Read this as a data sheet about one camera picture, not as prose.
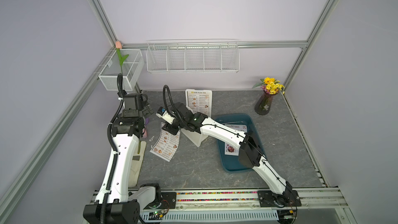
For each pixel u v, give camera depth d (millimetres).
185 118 655
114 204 365
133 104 518
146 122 1035
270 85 889
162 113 710
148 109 677
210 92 932
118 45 893
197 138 882
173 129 739
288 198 631
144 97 560
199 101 964
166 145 921
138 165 847
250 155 539
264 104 997
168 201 730
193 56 978
